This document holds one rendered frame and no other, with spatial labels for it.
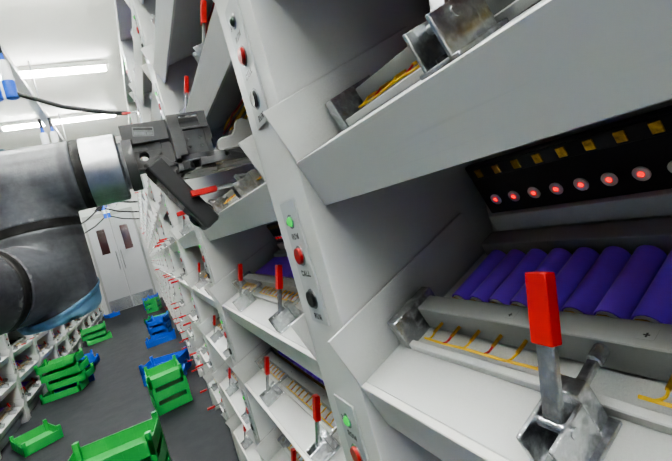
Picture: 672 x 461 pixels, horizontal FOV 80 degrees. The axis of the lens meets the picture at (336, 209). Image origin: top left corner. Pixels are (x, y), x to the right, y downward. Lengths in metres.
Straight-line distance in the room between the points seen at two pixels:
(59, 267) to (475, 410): 0.46
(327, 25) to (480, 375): 0.32
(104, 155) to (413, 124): 0.44
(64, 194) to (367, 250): 0.38
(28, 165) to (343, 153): 0.41
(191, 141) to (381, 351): 0.39
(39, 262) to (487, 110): 0.49
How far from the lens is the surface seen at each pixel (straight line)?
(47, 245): 0.57
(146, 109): 1.82
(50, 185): 0.58
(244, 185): 0.59
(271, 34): 0.38
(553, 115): 0.17
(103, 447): 2.00
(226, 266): 1.04
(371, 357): 0.38
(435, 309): 0.35
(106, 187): 0.58
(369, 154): 0.26
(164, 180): 0.59
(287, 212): 0.39
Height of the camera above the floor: 0.91
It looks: level
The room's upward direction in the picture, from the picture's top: 16 degrees counter-clockwise
